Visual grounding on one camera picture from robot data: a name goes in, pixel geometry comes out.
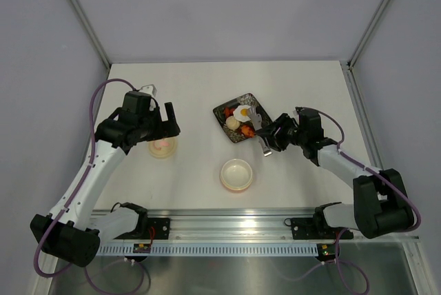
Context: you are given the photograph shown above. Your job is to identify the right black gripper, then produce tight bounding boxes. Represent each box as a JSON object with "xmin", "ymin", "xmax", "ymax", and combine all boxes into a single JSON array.
[{"xmin": 255, "ymin": 112, "xmax": 307, "ymax": 152}]

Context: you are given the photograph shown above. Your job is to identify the metal tongs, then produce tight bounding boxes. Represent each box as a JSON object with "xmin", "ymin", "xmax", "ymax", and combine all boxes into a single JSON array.
[{"xmin": 247, "ymin": 106, "xmax": 272, "ymax": 157}]

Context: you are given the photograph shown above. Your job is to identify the toy fried egg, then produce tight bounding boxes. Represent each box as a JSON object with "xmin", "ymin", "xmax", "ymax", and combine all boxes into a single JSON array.
[{"xmin": 233, "ymin": 105, "xmax": 251, "ymax": 123}]

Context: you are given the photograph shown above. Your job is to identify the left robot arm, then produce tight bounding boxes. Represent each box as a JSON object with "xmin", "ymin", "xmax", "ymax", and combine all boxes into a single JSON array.
[{"xmin": 30, "ymin": 85, "xmax": 180, "ymax": 267}]

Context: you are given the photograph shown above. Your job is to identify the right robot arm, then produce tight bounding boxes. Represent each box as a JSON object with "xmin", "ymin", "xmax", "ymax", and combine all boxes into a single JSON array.
[{"xmin": 256, "ymin": 107, "xmax": 422, "ymax": 238}]

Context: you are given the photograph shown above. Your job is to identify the pink and cream lunch bowl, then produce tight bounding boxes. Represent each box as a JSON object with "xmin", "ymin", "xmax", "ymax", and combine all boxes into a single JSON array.
[{"xmin": 220, "ymin": 159, "xmax": 254, "ymax": 192}]

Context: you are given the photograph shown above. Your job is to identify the toy orange chicken wing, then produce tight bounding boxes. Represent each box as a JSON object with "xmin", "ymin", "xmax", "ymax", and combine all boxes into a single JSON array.
[{"xmin": 240, "ymin": 125, "xmax": 255, "ymax": 138}]

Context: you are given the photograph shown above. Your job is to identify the black patterned square plate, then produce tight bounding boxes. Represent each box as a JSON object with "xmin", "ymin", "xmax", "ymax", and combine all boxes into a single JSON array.
[{"xmin": 212, "ymin": 93, "xmax": 272, "ymax": 143}]

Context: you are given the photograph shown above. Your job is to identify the toy white bun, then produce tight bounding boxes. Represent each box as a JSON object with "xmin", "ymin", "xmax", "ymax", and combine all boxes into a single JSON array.
[{"xmin": 225, "ymin": 116, "xmax": 241, "ymax": 131}]

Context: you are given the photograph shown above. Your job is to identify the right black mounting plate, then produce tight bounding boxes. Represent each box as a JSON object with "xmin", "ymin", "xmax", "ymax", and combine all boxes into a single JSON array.
[{"xmin": 288, "ymin": 217, "xmax": 343, "ymax": 241}]

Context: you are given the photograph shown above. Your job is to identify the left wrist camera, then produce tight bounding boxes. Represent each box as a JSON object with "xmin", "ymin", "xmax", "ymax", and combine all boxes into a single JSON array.
[{"xmin": 139, "ymin": 84, "xmax": 157, "ymax": 98}]

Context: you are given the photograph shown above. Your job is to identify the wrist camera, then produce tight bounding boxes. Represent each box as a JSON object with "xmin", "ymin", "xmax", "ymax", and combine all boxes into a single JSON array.
[
  {"xmin": 139, "ymin": 84, "xmax": 157, "ymax": 98},
  {"xmin": 293, "ymin": 107, "xmax": 304, "ymax": 116}
]

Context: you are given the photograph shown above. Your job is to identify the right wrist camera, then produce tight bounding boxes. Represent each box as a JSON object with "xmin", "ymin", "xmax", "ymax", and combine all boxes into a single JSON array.
[{"xmin": 293, "ymin": 107, "xmax": 304, "ymax": 116}]

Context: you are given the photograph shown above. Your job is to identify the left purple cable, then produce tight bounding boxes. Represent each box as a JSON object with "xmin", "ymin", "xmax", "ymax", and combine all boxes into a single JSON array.
[{"xmin": 32, "ymin": 78, "xmax": 151, "ymax": 291}]

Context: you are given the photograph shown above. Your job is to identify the aluminium rail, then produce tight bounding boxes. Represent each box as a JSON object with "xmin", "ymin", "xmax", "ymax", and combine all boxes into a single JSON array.
[{"xmin": 148, "ymin": 208, "xmax": 314, "ymax": 243}]

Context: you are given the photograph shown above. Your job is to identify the white slotted cable duct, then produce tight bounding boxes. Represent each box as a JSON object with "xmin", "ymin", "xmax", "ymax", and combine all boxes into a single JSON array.
[{"xmin": 97, "ymin": 243, "xmax": 318, "ymax": 257}]

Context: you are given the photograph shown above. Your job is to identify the left aluminium frame post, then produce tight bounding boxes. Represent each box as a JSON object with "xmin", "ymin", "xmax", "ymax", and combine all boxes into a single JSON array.
[{"xmin": 66, "ymin": 0, "xmax": 112, "ymax": 72}]

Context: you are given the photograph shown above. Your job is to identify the aluminium frame post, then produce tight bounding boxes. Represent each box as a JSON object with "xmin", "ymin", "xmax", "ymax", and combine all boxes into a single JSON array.
[
  {"xmin": 347, "ymin": 0, "xmax": 392, "ymax": 71},
  {"xmin": 66, "ymin": 0, "xmax": 112, "ymax": 72}
]

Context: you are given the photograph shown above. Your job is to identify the right aluminium frame post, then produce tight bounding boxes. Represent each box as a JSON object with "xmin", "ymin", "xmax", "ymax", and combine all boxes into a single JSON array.
[{"xmin": 347, "ymin": 0, "xmax": 392, "ymax": 71}]

